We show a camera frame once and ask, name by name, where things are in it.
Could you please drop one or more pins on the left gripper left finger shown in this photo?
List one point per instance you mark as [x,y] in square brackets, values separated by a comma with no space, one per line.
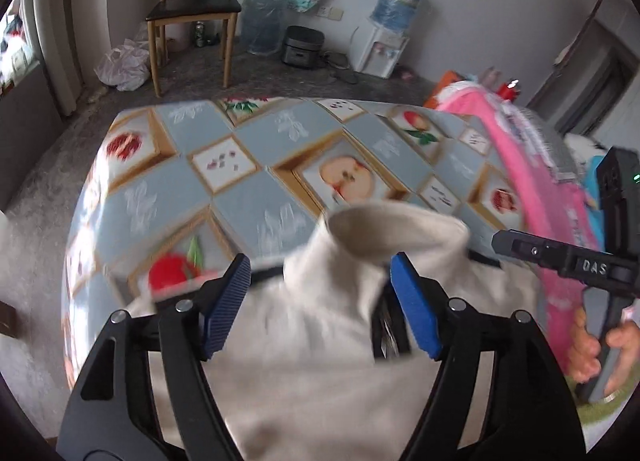
[142,393]

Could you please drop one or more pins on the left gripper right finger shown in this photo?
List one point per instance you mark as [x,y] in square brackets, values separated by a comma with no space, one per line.
[499,393]

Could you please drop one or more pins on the cream zip-up jacket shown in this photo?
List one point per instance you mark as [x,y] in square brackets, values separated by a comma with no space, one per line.
[297,378]

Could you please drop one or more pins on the blue pillow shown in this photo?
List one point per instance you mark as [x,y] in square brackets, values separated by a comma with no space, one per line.
[590,183]

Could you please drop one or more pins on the pink floral blanket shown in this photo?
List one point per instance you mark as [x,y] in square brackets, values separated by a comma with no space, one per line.
[554,203]

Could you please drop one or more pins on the fruit pattern bed sheet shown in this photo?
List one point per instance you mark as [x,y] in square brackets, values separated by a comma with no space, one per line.
[176,190]

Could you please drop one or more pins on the dark grey cabinet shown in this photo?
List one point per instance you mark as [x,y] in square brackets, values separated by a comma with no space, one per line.
[30,124]

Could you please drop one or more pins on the white water dispenser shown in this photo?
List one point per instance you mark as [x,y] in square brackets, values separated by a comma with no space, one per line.
[374,50]

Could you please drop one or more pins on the blue water bottle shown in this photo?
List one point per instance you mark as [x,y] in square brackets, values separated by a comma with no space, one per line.
[395,15]

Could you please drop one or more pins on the white plastic bag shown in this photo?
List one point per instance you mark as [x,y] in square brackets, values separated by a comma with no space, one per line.
[128,66]

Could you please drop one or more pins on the black rice cooker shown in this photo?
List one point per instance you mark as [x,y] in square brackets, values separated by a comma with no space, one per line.
[301,47]

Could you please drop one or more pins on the green can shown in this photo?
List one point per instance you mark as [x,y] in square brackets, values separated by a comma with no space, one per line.
[199,34]

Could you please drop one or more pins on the wooden chair black seat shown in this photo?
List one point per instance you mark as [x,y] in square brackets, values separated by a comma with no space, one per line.
[179,12]

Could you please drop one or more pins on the grey window curtain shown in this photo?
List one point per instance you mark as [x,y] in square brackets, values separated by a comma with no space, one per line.
[72,37]

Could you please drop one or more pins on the clear plastic bag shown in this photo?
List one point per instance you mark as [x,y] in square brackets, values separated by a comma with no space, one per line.
[262,26]

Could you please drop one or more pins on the wall power socket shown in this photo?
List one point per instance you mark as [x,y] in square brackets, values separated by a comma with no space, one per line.
[330,12]

